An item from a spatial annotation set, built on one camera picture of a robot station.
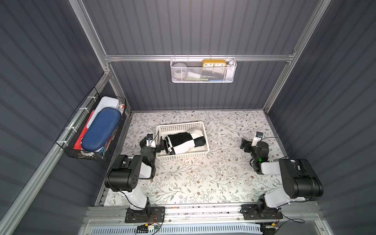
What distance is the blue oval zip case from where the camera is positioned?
2.10 ft

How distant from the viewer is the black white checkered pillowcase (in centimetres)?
91

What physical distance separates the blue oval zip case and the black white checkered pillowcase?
334mm
